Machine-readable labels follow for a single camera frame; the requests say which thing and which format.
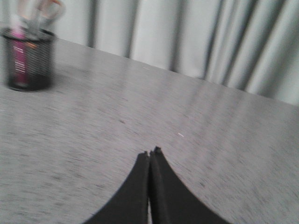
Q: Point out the pink white pen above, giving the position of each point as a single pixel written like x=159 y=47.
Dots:
x=20 y=70

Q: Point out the grey orange handled scissors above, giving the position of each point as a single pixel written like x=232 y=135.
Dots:
x=42 y=14

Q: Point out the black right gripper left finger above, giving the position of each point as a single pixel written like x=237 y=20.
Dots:
x=129 y=205

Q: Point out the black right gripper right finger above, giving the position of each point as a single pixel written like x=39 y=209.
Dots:
x=171 y=201

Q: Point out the grey pleated curtain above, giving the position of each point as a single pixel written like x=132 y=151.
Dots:
x=251 y=45

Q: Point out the black mesh pen cup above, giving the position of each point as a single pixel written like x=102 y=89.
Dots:
x=39 y=60

